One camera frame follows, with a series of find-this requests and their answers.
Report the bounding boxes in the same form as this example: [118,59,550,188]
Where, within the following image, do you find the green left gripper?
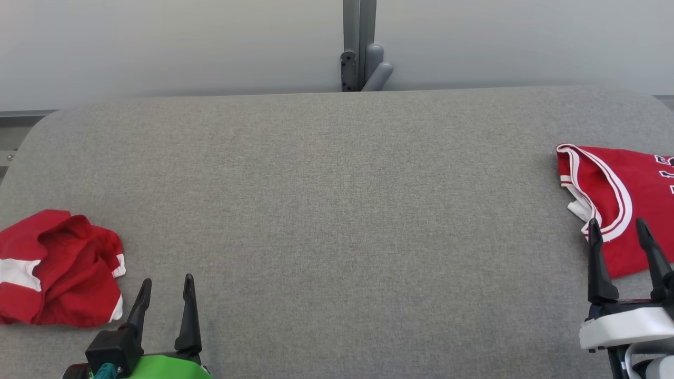
[118,274,214,379]

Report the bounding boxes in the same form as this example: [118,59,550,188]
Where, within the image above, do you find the grey metal partition post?
[340,0,377,93]

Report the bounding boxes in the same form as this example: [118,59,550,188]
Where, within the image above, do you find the grey fabric sofa cushion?
[0,87,674,379]

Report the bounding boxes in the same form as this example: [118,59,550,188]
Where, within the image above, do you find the red jersey with white sleeves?
[556,143,674,278]

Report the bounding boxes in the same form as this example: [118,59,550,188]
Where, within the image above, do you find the red shorts with white trim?
[0,210,127,328]

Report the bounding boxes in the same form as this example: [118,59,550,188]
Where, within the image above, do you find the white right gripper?
[579,217,674,349]

